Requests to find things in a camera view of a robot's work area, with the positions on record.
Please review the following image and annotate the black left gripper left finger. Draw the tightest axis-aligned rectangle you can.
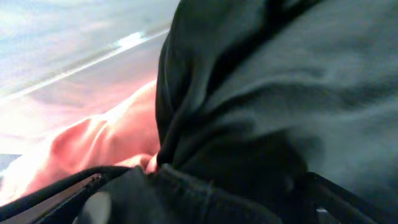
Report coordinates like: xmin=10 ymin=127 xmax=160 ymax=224
xmin=1 ymin=166 xmax=129 ymax=224

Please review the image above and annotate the black garment pile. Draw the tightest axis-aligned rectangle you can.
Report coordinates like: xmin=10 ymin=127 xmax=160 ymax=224
xmin=74 ymin=0 xmax=398 ymax=224

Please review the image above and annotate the clear plastic storage bin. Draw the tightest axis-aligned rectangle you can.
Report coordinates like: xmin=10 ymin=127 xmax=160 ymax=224
xmin=1 ymin=0 xmax=177 ymax=166

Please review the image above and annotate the pink cloth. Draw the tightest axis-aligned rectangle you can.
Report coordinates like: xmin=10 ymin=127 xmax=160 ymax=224
xmin=1 ymin=81 xmax=160 ymax=205

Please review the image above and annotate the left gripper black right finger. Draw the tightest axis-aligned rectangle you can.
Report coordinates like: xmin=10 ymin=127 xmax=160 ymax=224
xmin=307 ymin=172 xmax=397 ymax=224

